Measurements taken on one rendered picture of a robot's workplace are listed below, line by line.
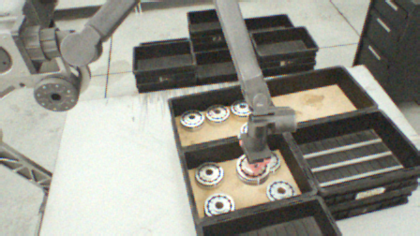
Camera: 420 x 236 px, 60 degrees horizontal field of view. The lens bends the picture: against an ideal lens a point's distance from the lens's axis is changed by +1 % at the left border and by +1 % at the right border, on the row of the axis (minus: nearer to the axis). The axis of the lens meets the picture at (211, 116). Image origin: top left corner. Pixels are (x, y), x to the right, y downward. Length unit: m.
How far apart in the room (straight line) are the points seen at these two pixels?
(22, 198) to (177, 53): 1.38
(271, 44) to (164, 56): 0.76
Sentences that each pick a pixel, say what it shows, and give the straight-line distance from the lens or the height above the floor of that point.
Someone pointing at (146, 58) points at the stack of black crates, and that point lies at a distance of 2.56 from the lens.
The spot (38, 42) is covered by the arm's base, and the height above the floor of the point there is 1.47.
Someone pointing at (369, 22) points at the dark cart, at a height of 0.56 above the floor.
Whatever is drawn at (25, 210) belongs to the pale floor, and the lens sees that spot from 2.57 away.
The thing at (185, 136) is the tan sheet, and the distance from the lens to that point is 1.48.
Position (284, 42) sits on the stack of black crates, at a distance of 2.67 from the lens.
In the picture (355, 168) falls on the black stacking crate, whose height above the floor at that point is 0.83.
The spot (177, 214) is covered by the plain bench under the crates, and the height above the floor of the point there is 0.70.
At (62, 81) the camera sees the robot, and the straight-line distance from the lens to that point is 1.29.
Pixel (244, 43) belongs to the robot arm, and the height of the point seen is 1.42.
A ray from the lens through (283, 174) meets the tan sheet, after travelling 1.35.
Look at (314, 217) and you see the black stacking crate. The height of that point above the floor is 0.83.
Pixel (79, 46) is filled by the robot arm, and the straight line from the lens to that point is 0.90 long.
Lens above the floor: 1.90
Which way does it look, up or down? 44 degrees down
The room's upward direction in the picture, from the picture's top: 4 degrees counter-clockwise
